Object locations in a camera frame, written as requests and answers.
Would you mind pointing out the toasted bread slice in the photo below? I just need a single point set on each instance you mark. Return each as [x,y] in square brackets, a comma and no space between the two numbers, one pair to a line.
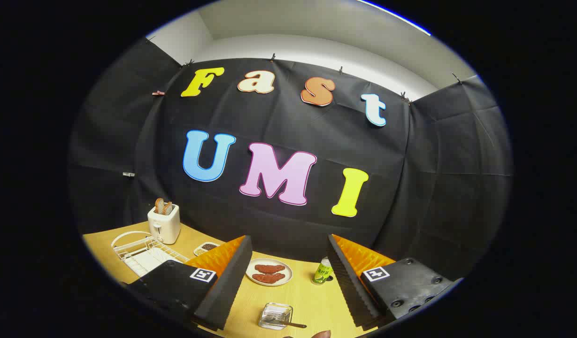
[168,208]
[159,205]

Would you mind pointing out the white divided snack dish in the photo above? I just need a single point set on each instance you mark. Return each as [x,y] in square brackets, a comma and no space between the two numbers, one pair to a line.
[207,247]

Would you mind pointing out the green drink bottle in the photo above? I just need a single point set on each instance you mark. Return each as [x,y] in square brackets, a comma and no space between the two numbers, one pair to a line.
[322,273]

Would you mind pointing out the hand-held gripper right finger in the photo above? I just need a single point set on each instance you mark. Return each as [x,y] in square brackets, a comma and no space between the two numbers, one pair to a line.
[349,286]

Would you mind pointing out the white toaster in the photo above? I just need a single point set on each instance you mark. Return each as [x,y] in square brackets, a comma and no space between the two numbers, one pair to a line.
[165,227]

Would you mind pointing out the black backdrop cloth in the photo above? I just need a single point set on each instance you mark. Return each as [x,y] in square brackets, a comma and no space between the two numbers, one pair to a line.
[279,122]

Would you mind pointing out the cream plate with meat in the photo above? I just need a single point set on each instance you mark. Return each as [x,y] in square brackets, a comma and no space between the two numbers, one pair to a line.
[288,274]

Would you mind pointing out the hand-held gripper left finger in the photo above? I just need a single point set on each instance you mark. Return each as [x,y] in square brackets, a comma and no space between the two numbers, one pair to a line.
[222,291]

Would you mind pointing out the brown meat piece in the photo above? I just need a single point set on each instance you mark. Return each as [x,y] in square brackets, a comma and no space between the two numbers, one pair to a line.
[268,278]
[269,268]

